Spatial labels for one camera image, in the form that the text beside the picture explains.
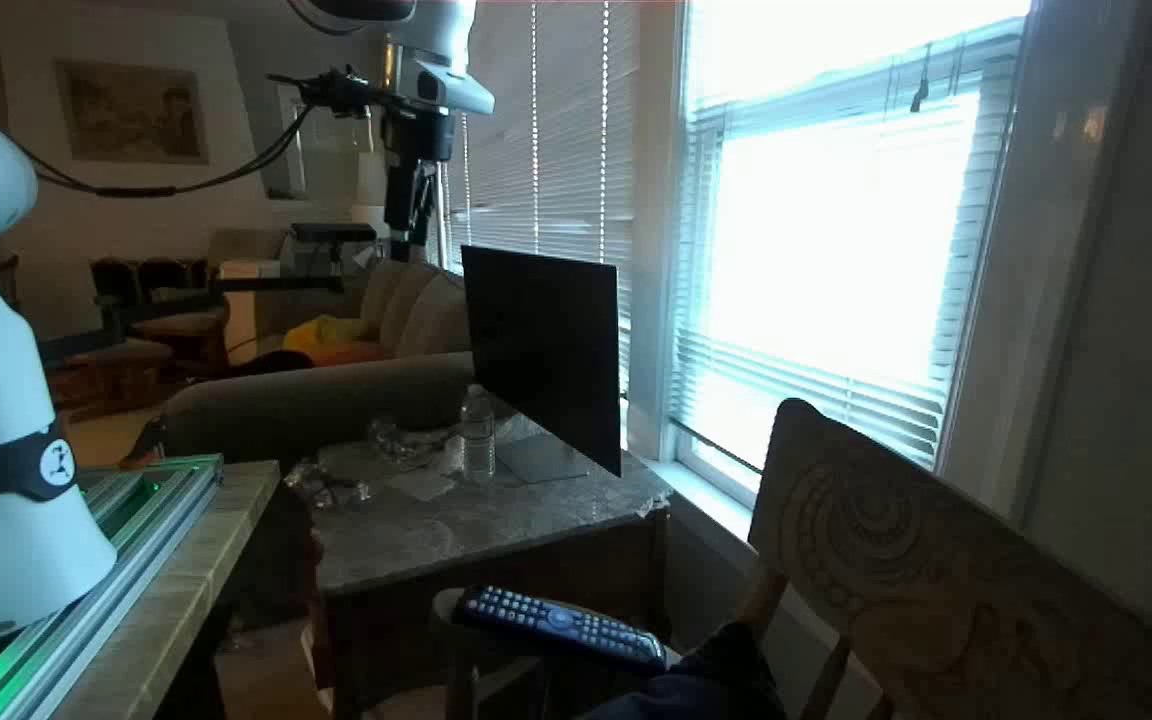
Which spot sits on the brown ottoman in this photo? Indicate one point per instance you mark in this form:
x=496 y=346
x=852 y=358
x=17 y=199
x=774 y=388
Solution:
x=110 y=372

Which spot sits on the white table lamp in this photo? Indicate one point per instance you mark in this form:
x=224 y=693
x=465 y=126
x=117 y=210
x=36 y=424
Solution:
x=368 y=181

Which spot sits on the dark wooden armchair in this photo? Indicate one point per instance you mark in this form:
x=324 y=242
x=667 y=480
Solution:
x=156 y=301

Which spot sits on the framed wall picture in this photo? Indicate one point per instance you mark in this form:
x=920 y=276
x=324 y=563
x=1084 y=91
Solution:
x=134 y=113

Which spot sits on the black flat monitor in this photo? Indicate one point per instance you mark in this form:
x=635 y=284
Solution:
x=543 y=346

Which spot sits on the black device on shelf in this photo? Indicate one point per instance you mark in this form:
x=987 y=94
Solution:
x=330 y=247

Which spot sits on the black remote control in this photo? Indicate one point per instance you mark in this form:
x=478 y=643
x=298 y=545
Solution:
x=559 y=626

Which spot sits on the white framed mirror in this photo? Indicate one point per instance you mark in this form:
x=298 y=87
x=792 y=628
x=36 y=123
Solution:
x=289 y=160

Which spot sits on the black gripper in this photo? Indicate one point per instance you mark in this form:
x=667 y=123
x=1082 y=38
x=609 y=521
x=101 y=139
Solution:
x=418 y=139

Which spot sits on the carved wooden armchair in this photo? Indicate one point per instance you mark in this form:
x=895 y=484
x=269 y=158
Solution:
x=950 y=584

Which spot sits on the white horizontal window blinds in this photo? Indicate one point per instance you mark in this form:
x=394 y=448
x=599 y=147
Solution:
x=840 y=242

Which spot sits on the crinkled clear plastic wrapper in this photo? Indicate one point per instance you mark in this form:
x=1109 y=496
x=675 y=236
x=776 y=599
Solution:
x=330 y=484

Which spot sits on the clear glass bottle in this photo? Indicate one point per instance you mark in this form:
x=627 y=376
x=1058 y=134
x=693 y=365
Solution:
x=478 y=435

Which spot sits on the marble top wooden side table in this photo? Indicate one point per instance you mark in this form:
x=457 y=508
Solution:
x=469 y=533

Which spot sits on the dark blue cloth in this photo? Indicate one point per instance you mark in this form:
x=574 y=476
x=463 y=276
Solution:
x=711 y=682

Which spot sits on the clear plastic sheet piece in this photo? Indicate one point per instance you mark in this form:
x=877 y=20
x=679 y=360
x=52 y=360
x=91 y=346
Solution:
x=420 y=480

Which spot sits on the robot stand with aluminium rail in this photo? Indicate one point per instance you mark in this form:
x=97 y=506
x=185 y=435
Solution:
x=162 y=563

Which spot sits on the clear plastic snack bag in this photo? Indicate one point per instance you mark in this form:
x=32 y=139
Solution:
x=405 y=442

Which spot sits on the yellow cushion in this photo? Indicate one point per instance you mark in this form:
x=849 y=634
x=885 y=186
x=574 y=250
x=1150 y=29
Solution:
x=337 y=343

